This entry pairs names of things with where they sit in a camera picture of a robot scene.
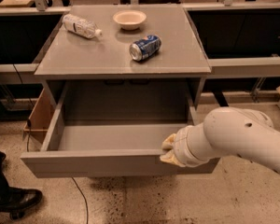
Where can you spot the brown cardboard box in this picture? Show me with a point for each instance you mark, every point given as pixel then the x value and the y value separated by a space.
pixel 39 120

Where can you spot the grey drawer cabinet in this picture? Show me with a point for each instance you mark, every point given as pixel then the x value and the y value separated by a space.
pixel 181 55

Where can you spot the grey top drawer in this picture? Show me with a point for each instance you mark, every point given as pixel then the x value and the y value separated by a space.
pixel 100 130

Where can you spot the black shoe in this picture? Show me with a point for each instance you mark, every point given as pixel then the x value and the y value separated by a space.
pixel 17 201

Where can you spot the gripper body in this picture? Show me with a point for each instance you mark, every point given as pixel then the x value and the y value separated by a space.
pixel 182 148

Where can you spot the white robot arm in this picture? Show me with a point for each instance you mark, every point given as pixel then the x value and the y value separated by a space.
pixel 245 133

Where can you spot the blue soda can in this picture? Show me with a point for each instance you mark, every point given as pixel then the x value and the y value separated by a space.
pixel 144 48

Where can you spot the white paper bowl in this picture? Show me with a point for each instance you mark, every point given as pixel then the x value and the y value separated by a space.
pixel 129 19

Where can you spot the clear plastic water bottle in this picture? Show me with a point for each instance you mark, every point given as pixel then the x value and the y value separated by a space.
pixel 82 27

